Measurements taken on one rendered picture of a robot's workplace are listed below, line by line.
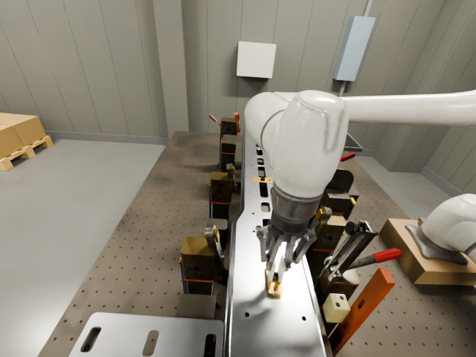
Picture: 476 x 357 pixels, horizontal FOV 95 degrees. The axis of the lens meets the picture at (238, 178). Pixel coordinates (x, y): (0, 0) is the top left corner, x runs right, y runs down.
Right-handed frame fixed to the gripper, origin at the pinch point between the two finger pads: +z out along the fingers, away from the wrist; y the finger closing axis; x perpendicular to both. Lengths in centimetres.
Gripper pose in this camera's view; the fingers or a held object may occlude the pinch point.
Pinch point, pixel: (276, 269)
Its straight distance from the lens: 59.4
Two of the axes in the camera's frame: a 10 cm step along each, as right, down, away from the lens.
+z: -0.6, 8.3, 5.5
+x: -0.3, 5.5, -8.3
